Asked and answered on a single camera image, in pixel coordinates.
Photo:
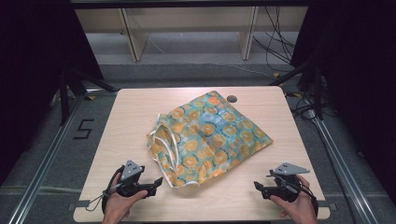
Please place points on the black curtain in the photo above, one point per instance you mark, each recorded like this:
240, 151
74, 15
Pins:
34, 62
358, 62

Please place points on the aluminium rail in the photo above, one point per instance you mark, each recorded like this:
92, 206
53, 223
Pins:
342, 168
46, 158

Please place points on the person's left hand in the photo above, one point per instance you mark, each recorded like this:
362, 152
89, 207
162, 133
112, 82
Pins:
120, 203

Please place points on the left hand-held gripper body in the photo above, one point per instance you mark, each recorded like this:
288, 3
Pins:
130, 177

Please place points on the white shelf unit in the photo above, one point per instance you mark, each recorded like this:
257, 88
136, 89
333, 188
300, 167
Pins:
137, 34

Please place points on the black metal stand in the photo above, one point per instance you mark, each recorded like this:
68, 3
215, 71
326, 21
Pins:
317, 87
64, 93

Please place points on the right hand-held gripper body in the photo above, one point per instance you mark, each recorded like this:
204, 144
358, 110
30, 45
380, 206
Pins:
285, 182

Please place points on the person's right hand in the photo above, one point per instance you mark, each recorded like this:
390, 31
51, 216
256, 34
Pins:
297, 208

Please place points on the teal orange patterned tote bag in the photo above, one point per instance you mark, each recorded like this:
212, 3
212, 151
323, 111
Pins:
211, 137

